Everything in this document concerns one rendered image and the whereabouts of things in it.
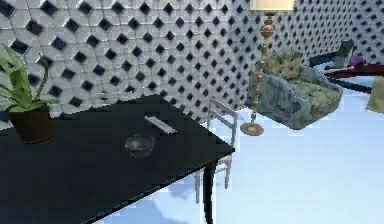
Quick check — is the olive green cushion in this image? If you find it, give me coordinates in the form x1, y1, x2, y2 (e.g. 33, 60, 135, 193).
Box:
365, 76, 384, 114

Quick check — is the dark red low table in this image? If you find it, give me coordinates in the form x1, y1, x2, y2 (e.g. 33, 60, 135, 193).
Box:
308, 51, 384, 95

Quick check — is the black dining table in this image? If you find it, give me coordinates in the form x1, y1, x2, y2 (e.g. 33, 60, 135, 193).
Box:
0, 94, 236, 224

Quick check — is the purple round object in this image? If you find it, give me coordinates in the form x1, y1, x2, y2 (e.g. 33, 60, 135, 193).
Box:
348, 55, 367, 67

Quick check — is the brass floor lamp cream shade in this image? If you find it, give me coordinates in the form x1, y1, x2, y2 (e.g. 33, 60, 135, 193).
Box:
239, 0, 296, 137

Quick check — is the dark glass bowl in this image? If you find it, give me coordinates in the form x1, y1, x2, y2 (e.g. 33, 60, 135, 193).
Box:
124, 133, 156, 159

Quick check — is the blue green patterned armchair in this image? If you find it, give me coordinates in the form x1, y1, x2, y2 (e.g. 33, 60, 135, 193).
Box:
246, 48, 344, 131

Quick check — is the green potted house plant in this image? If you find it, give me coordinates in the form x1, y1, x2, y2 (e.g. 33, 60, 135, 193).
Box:
0, 43, 61, 145

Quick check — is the grey metal chair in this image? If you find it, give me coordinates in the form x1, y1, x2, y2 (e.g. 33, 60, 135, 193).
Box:
194, 96, 240, 205

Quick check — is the grey remote control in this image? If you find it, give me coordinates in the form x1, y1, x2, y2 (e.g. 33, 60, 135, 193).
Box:
143, 115, 178, 135

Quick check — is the grey green laptop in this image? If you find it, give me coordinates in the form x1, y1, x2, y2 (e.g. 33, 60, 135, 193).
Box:
333, 39, 355, 69

